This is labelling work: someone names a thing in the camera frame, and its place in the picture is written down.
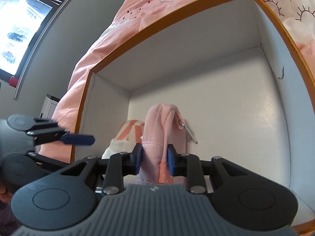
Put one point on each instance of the pink printed blanket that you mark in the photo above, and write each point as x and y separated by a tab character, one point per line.
103	54

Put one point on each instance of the dark cloth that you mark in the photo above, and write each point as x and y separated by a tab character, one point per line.
8	218

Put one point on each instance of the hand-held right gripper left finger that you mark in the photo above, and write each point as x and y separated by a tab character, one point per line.
138	159

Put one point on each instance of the person's left hand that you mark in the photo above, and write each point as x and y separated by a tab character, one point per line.
3	192

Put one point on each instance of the orange cardboard box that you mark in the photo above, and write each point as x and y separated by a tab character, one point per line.
196	66

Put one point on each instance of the small red object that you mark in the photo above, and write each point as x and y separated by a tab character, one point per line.
13	81

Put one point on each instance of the white plush with striped ears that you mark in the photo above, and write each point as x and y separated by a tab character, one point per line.
128	130

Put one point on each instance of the window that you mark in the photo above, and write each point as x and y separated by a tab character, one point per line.
24	29

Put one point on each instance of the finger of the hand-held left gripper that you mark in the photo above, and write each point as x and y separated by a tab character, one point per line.
78	139
46	161

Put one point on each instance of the white cabinet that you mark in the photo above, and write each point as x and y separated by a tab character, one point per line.
49	105

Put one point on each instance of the pink zipper pouch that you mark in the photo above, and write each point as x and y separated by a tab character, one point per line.
155	127

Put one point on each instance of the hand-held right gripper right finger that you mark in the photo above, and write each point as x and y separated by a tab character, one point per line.
171	161

